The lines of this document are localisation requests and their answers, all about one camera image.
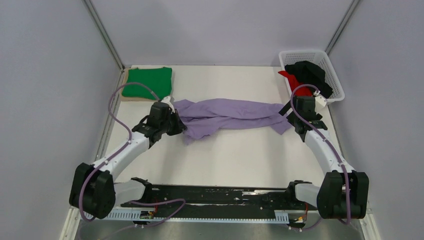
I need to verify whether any purple t shirt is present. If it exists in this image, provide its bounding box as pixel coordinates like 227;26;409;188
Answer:
173;98;292;145

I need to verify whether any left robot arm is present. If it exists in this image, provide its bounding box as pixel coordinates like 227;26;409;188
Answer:
69;97;186;222

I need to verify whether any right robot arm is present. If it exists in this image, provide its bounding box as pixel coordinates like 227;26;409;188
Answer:
279;96;369;221

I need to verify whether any red t shirt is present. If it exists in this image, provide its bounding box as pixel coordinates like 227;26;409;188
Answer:
278;70;313;97

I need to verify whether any black t shirt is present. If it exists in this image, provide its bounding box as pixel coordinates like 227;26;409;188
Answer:
284;61;334;99

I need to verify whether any folded green t shirt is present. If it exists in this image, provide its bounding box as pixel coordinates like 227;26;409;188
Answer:
121;67;173;100

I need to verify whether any white plastic basket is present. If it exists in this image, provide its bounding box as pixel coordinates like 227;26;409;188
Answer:
278;49;345;105

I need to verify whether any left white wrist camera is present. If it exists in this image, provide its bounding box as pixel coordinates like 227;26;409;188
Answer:
160;95;175;113

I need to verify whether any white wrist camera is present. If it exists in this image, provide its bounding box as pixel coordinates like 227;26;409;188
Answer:
314;94;328;112
160;95;175;113

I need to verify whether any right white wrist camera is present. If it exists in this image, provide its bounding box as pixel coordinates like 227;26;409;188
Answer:
314;94;328;112

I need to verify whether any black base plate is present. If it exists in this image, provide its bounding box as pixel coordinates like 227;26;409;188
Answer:
138;184;316;218

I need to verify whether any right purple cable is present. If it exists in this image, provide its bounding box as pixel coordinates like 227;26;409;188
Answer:
288;84;353;232

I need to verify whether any aluminium frame rail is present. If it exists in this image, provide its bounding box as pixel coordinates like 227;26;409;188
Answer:
109;189;374;216

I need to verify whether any white slotted cable duct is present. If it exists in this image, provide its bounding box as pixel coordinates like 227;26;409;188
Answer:
103;208;290;224

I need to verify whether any right corner metal post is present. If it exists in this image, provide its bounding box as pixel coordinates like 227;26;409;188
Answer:
325;0;362;55

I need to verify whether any corner metal post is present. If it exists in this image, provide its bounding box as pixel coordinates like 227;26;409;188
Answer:
325;0;362;55
82;0;125;72

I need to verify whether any left corner metal post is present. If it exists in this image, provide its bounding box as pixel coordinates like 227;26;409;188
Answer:
82;0;125;72

